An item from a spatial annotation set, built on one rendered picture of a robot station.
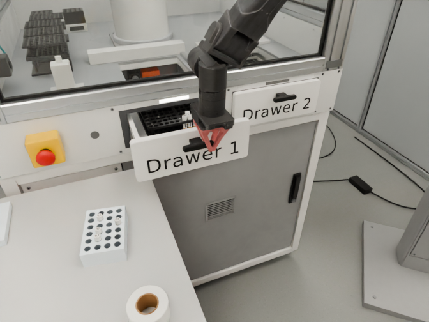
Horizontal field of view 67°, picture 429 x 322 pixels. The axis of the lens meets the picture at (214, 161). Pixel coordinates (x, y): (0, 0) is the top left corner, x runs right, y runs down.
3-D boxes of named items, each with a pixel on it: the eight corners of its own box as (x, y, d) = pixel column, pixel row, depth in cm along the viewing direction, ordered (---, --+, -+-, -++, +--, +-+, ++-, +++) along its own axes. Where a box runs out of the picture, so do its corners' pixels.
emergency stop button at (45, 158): (57, 165, 76) (52, 151, 73) (38, 169, 75) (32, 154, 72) (57, 158, 78) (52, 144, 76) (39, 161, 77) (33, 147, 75)
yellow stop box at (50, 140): (66, 163, 79) (57, 138, 75) (34, 170, 77) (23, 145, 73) (66, 153, 83) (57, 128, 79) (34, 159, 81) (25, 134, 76)
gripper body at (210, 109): (216, 106, 75) (217, 75, 71) (235, 127, 68) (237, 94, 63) (189, 110, 73) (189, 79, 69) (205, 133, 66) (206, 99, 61)
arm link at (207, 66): (203, 64, 60) (232, 62, 61) (193, 52, 65) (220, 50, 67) (202, 98, 64) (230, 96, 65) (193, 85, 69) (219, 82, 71)
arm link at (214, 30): (219, 22, 57) (255, 43, 62) (201, 8, 66) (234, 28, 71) (188, 81, 62) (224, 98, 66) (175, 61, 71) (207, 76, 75)
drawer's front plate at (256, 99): (315, 112, 105) (321, 79, 99) (233, 129, 97) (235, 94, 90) (311, 109, 107) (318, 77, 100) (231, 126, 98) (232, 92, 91)
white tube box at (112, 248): (127, 260, 66) (124, 248, 63) (83, 268, 64) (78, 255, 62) (127, 216, 76) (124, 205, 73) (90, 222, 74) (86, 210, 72)
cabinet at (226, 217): (300, 257, 158) (337, 109, 111) (77, 339, 127) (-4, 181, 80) (223, 154, 229) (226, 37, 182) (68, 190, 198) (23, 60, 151)
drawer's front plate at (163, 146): (248, 156, 85) (250, 119, 79) (137, 183, 76) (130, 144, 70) (244, 153, 86) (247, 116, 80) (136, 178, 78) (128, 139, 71)
